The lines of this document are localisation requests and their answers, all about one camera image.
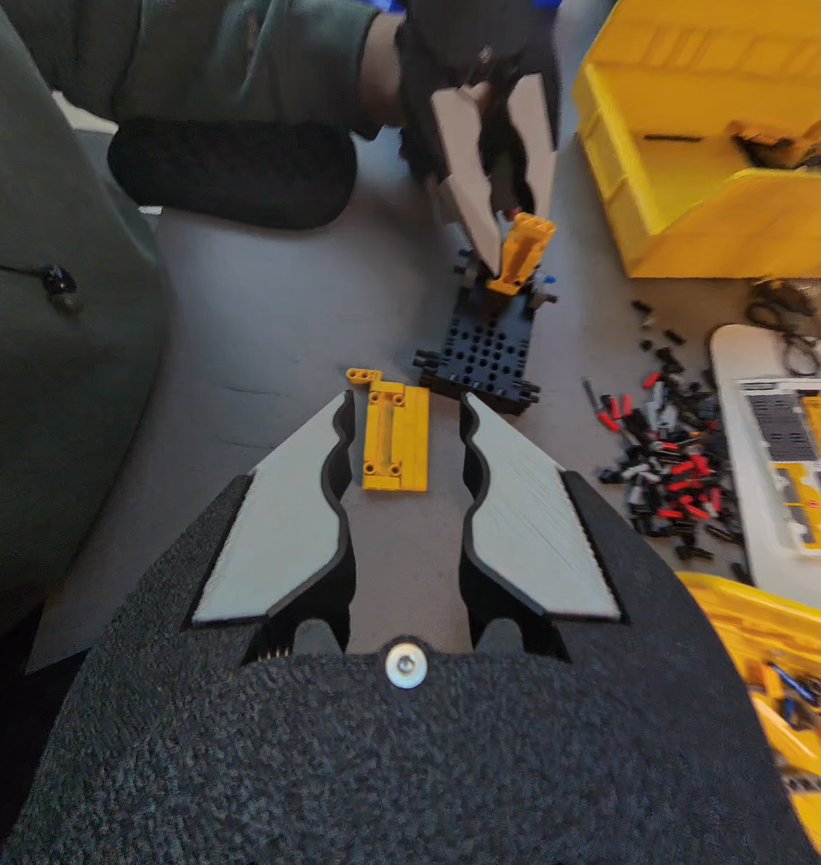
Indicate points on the person's black pants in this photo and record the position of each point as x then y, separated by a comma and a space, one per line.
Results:
234, 176

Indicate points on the printed instruction sheet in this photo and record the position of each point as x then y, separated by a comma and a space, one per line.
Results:
788, 432

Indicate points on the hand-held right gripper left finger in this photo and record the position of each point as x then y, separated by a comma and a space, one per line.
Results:
282, 540

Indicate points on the small black yellow lego assembly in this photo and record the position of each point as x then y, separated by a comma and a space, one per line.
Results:
782, 145

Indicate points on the black lego base block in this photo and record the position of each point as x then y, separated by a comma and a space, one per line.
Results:
484, 351

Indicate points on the short yellow lego beam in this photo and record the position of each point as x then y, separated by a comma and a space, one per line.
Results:
363, 376

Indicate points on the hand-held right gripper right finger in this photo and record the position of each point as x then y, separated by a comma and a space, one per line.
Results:
538, 540

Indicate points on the yellow storage bin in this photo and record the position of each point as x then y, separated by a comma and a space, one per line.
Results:
721, 223
734, 622

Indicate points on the pile of small lego parts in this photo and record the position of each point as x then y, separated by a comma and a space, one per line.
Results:
674, 466

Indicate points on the yellow lego panel piece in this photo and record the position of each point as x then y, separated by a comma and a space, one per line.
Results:
383, 446

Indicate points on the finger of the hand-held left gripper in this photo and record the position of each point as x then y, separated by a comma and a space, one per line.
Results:
538, 135
464, 162

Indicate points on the person's left hand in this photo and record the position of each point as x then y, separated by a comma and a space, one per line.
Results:
382, 67

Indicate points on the black earphone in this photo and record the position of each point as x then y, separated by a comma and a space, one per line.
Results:
59, 280

